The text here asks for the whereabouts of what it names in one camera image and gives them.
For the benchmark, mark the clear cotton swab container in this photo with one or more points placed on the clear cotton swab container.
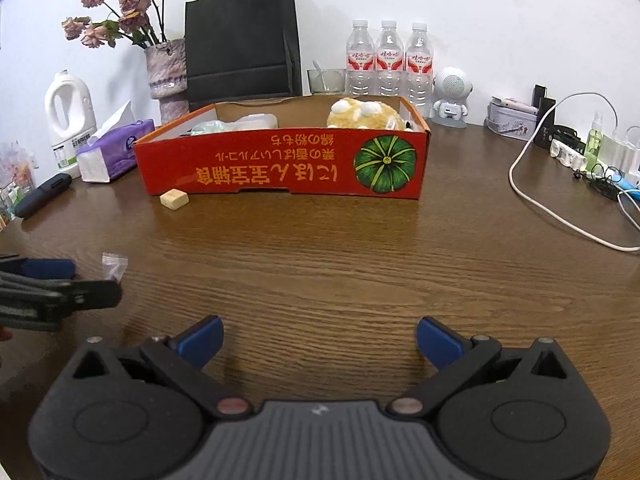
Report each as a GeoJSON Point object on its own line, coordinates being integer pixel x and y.
{"type": "Point", "coordinates": [257, 121]}

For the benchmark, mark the white robot speaker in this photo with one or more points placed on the white robot speaker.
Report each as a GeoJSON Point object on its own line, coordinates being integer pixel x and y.
{"type": "Point", "coordinates": [452, 85]}

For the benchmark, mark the red cardboard box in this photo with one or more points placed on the red cardboard box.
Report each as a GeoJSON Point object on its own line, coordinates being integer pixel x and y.
{"type": "Point", "coordinates": [280, 165]}

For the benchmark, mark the small black box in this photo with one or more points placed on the small black box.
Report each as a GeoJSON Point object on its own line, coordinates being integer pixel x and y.
{"type": "Point", "coordinates": [540, 95]}

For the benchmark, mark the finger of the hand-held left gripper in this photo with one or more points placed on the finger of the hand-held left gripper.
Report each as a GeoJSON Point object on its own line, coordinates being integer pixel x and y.
{"type": "Point", "coordinates": [50, 269]}
{"type": "Point", "coordinates": [95, 294]}

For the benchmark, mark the white power strip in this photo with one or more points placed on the white power strip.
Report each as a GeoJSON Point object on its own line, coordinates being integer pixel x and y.
{"type": "Point", "coordinates": [567, 155]}

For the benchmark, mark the purple tissue box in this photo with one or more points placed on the purple tissue box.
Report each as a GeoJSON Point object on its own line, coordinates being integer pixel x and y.
{"type": "Point", "coordinates": [120, 150]}

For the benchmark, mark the black oblong case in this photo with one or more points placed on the black oblong case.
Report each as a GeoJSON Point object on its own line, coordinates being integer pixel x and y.
{"type": "Point", "coordinates": [42, 195]}

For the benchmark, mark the green spray bottle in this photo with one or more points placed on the green spray bottle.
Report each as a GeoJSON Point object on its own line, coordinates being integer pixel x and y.
{"type": "Point", "coordinates": [594, 147]}

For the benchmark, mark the white charger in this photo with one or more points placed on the white charger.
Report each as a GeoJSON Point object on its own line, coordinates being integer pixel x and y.
{"type": "Point", "coordinates": [615, 150]}
{"type": "Point", "coordinates": [632, 155]}

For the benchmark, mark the purple ceramic vase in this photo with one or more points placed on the purple ceramic vase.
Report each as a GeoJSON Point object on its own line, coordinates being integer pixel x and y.
{"type": "Point", "coordinates": [165, 70]}

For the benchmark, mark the black paper bag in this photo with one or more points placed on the black paper bag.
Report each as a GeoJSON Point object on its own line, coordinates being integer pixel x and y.
{"type": "Point", "coordinates": [240, 45]}

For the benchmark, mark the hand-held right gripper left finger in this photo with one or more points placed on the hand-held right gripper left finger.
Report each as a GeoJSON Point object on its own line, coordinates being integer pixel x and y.
{"type": "Point", "coordinates": [200, 341]}

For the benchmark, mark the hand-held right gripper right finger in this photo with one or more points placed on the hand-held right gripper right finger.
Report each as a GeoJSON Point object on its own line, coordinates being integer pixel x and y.
{"type": "Point", "coordinates": [436, 341]}

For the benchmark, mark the clear water bottle red label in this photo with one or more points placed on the clear water bottle red label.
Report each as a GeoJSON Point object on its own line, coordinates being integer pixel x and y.
{"type": "Point", "coordinates": [360, 62]}
{"type": "Point", "coordinates": [418, 67]}
{"type": "Point", "coordinates": [390, 62]}

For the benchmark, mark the colourful packets rack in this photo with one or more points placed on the colourful packets rack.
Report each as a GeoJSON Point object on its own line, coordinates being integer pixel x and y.
{"type": "Point", "coordinates": [15, 190]}

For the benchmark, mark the person's left hand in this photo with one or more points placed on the person's left hand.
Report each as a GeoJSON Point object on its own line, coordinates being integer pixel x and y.
{"type": "Point", "coordinates": [5, 335]}

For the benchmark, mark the beige cube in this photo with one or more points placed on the beige cube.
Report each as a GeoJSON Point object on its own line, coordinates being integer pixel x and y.
{"type": "Point", "coordinates": [175, 199]}

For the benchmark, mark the pink flat device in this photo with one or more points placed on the pink flat device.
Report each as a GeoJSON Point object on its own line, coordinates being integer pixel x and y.
{"type": "Point", "coordinates": [515, 106]}

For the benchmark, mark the dried rose bouquet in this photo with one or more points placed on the dried rose bouquet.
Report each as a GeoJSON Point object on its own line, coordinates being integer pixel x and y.
{"type": "Point", "coordinates": [132, 5]}

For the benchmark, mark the printed tin box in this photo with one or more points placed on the printed tin box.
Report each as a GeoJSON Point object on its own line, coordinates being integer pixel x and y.
{"type": "Point", "coordinates": [510, 125]}

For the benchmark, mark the small clear packet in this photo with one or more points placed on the small clear packet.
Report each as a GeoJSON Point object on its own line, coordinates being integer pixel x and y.
{"type": "Point", "coordinates": [114, 265]}

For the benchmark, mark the white detergent jug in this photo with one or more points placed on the white detergent jug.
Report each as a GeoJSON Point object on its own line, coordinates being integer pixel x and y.
{"type": "Point", "coordinates": [70, 145]}

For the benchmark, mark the spoon in cup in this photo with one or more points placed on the spoon in cup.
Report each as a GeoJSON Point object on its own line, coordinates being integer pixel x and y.
{"type": "Point", "coordinates": [320, 77]}

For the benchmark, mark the tall black box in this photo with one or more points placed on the tall black box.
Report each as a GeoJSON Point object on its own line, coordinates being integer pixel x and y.
{"type": "Point", "coordinates": [545, 125]}

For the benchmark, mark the yellow white plush toy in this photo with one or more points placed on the yellow white plush toy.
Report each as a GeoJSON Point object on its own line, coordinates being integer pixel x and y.
{"type": "Point", "coordinates": [355, 115]}

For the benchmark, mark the glass cup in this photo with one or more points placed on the glass cup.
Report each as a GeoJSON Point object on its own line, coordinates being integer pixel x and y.
{"type": "Point", "coordinates": [335, 84]}

